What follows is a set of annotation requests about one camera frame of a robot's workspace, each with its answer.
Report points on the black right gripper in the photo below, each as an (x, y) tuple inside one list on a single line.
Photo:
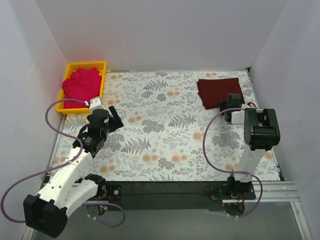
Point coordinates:
[(225, 109)]

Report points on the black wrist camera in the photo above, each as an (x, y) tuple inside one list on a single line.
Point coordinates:
[(234, 100), (98, 120)]

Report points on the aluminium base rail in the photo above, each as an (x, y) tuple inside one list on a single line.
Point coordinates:
[(192, 193)]

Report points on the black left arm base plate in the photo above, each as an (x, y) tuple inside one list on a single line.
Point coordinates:
[(109, 192)]

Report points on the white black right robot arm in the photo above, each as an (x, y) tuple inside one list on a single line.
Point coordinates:
[(261, 133)]

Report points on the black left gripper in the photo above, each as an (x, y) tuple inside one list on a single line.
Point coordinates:
[(113, 121)]

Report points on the dark red t shirt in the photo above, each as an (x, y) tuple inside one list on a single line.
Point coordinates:
[(213, 91)]

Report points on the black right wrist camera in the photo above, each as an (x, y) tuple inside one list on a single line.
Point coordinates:
[(234, 100)]

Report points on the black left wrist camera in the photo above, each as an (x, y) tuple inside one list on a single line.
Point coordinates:
[(98, 120)]

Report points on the bright pink t shirt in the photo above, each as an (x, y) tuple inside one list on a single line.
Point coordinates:
[(82, 84)]

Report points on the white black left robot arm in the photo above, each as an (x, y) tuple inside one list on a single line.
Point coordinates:
[(48, 211)]

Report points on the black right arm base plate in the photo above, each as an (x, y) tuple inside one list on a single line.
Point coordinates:
[(217, 193)]

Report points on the floral patterned table mat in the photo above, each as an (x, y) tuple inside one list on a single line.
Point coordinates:
[(168, 135)]

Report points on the yellow plastic bin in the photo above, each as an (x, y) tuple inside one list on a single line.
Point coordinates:
[(78, 107)]

